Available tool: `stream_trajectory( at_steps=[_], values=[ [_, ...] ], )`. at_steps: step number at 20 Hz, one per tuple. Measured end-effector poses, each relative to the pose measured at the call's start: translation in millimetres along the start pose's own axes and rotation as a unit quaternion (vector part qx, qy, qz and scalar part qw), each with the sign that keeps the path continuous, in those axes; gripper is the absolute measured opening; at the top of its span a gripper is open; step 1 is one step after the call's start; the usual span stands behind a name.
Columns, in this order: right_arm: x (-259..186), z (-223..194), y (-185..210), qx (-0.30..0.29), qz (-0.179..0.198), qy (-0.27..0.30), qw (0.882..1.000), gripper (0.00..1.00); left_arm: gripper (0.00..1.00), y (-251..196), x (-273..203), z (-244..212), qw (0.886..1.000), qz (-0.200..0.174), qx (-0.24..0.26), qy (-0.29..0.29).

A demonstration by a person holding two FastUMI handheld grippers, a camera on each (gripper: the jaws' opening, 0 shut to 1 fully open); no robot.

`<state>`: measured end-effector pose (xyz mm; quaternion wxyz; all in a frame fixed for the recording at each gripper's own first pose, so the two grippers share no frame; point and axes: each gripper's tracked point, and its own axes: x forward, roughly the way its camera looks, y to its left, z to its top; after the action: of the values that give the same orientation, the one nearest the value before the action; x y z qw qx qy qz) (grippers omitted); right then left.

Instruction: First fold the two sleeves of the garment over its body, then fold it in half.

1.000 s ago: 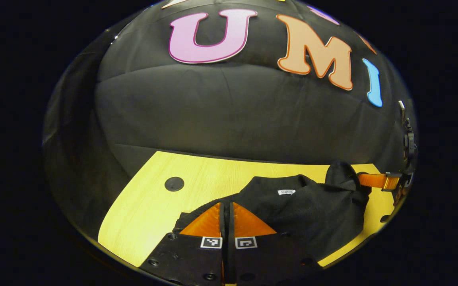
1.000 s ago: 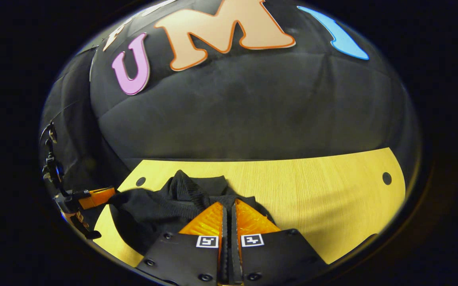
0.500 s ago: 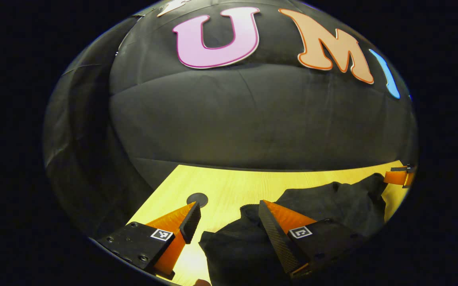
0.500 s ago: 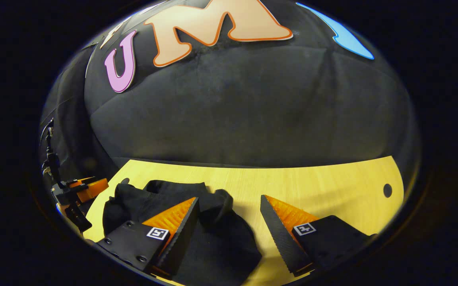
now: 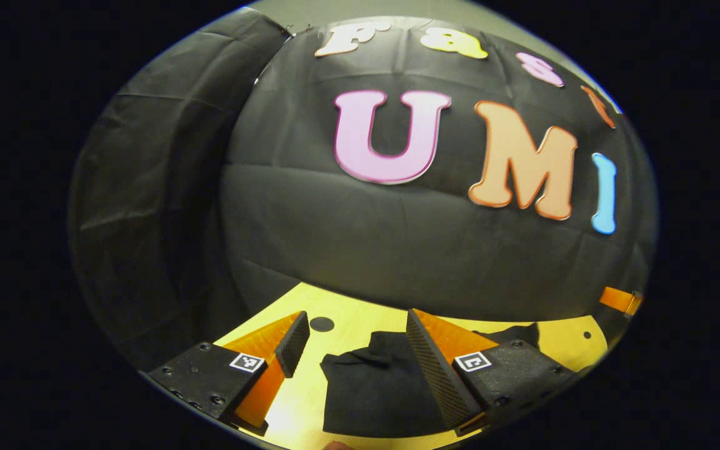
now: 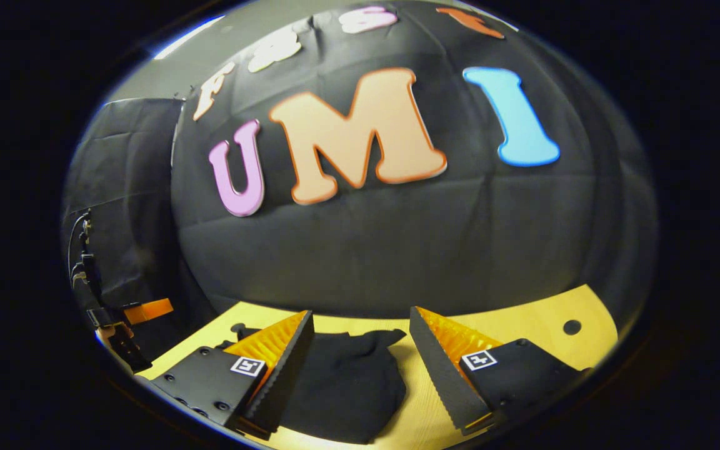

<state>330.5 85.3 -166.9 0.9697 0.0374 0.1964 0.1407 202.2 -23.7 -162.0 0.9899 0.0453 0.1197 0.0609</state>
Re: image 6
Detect black garment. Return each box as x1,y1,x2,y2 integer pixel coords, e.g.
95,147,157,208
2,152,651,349
231,324,409,445

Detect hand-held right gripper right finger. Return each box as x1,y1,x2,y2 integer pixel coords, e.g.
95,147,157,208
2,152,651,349
408,306,587,437

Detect black backdrop cloth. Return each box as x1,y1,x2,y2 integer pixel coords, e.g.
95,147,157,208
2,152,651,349
62,0,658,364

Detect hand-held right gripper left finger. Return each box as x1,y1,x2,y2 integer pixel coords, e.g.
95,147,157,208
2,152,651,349
147,310,316,440

